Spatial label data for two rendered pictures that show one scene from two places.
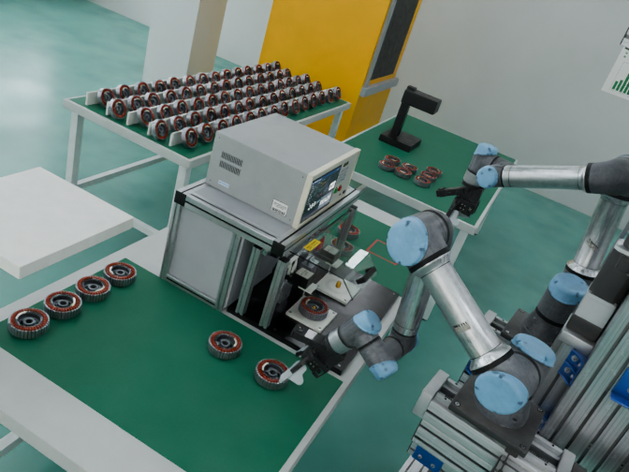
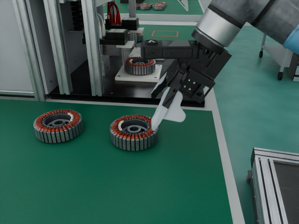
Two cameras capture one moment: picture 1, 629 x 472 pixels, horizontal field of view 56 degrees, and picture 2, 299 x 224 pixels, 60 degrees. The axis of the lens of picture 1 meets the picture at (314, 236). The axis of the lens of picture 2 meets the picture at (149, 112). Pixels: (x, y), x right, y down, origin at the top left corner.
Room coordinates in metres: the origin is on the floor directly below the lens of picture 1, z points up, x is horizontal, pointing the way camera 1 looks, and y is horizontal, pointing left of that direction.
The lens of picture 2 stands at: (0.94, 0.05, 1.10)
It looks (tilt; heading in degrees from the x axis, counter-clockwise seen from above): 29 degrees down; 349
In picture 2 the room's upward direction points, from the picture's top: straight up
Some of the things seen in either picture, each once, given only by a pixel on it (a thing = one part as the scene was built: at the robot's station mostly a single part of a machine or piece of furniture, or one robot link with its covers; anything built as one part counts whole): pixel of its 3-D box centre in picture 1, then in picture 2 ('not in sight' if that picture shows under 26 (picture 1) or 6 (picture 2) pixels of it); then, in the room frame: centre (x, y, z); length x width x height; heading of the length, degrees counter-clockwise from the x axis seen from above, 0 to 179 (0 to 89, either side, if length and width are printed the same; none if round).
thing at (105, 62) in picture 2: (280, 291); (100, 65); (1.87, 0.06, 0.80); 0.07 x 0.05 x 0.06; 162
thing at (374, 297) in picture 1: (320, 302); (140, 65); (1.95, -0.10, 0.76); 0.64 x 0.47 x 0.02; 162
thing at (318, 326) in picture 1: (312, 313); (139, 72); (1.83, -0.08, 0.78); 0.15 x 0.15 x 0.01; 72
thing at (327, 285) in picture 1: (337, 287); (148, 53); (2.06, -0.16, 0.78); 0.15 x 0.15 x 0.01; 72
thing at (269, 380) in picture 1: (271, 374); (134, 131); (1.45, -0.01, 0.77); 0.11 x 0.11 x 0.04
